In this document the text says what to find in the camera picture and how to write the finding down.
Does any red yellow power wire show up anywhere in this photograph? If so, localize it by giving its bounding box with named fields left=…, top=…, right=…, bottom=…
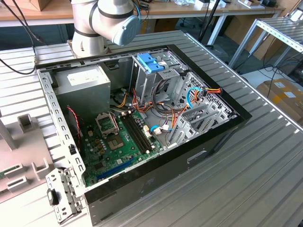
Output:
left=195, top=86, right=223, bottom=105

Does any metal disk bay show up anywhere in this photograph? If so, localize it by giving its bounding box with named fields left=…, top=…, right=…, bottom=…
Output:
left=165, top=101, right=239, bottom=149

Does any white board connector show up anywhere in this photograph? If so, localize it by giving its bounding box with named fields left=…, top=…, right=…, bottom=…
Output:
left=143, top=124, right=152, bottom=140

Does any black RAM slot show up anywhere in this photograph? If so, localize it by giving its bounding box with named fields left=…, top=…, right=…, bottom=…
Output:
left=129, top=111, right=152, bottom=152
left=124, top=112, right=147, bottom=154
left=122, top=113, right=144, bottom=154
left=127, top=112, right=150, bottom=153

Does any grey drive cage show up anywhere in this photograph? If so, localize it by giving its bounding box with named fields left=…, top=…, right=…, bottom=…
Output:
left=129, top=53, right=189, bottom=107

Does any metal socket cover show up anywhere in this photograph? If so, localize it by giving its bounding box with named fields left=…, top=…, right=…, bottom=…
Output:
left=94, top=112, right=120, bottom=140

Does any CPU socket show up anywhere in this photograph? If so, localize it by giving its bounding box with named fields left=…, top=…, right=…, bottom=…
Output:
left=105, top=134, right=125, bottom=152

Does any blue drive latch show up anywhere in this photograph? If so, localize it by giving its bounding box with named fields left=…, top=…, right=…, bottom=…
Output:
left=136, top=53, right=166, bottom=74

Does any green motherboard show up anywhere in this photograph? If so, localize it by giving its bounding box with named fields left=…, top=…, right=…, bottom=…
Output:
left=81, top=110, right=164, bottom=189

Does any blue expansion slot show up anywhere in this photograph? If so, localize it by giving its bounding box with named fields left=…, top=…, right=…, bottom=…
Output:
left=96, top=157, right=135, bottom=182

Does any black PC case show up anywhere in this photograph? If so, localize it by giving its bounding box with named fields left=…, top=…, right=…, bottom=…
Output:
left=35, top=44, right=253, bottom=227

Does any grey power supply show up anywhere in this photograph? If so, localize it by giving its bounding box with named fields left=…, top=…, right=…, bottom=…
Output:
left=53, top=64, right=112, bottom=123

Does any wooden desk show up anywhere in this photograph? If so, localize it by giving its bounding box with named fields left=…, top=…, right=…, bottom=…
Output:
left=149, top=0, right=287, bottom=48
left=0, top=4, right=74, bottom=28

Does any brown cardboard sheet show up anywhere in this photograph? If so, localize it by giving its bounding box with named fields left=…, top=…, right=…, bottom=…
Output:
left=224, top=15, right=285, bottom=61

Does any large taped cardboard box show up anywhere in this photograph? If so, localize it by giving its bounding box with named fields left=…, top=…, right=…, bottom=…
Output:
left=257, top=79, right=303, bottom=126

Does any black slot latch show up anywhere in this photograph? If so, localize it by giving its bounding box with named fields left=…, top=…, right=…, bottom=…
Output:
left=46, top=188, right=60, bottom=206

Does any grey parts rack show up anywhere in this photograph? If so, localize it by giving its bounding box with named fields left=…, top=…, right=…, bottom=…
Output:
left=0, top=113, right=57, bottom=204

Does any metal slat side table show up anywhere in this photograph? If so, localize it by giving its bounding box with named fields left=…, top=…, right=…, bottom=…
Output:
left=228, top=17, right=303, bottom=69

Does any green RAM stick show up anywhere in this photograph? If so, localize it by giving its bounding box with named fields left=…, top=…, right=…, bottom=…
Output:
left=0, top=165, right=19, bottom=180

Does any brown cardboard box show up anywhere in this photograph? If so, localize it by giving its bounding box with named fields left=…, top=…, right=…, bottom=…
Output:
left=0, top=0, right=52, bottom=12

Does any orange red wire bundle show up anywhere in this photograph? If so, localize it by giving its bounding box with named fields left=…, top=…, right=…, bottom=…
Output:
left=131, top=88, right=190, bottom=130

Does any blue data wire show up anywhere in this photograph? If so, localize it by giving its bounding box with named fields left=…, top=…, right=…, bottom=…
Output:
left=150, top=124, right=171, bottom=137
left=186, top=87, right=205, bottom=110

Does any yellow black wire bundle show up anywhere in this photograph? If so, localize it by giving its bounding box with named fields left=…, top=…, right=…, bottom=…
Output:
left=113, top=87, right=130, bottom=109

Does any dark cable with white plug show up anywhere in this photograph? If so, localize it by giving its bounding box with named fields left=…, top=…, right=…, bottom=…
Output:
left=0, top=0, right=45, bottom=76

